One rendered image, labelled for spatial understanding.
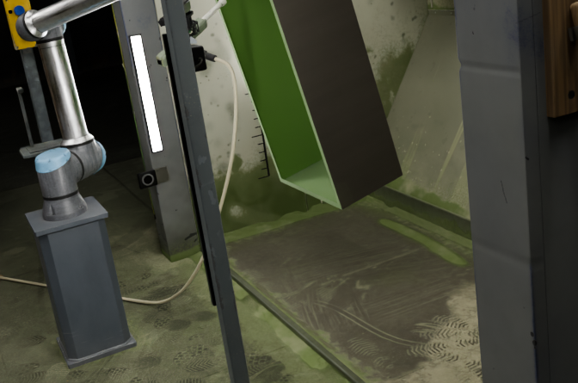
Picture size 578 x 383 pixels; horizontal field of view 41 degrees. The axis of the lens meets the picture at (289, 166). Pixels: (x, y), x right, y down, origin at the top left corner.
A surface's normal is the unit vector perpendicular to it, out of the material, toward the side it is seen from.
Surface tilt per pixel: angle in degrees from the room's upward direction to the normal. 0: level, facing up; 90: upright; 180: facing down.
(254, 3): 90
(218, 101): 90
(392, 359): 0
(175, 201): 90
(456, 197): 57
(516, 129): 90
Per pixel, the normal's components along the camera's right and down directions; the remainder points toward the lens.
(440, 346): -0.14, -0.95
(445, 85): -0.82, -0.31
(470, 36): -0.89, 0.25
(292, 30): 0.47, 0.19
